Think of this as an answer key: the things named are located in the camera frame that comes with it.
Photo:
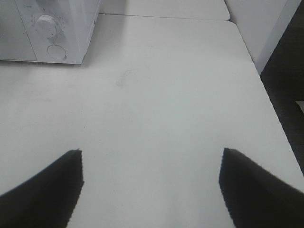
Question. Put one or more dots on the white microwave oven body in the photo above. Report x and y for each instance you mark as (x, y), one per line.
(75, 25)

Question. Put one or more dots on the white microwave door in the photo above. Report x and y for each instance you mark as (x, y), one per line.
(14, 42)

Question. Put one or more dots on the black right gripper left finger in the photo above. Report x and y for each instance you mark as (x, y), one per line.
(48, 199)

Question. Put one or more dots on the white round door button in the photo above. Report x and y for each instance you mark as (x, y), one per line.
(56, 52)

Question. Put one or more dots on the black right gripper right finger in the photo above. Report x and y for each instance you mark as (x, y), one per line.
(255, 198)

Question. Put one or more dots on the white microwave knob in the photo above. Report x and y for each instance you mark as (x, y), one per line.
(46, 26)

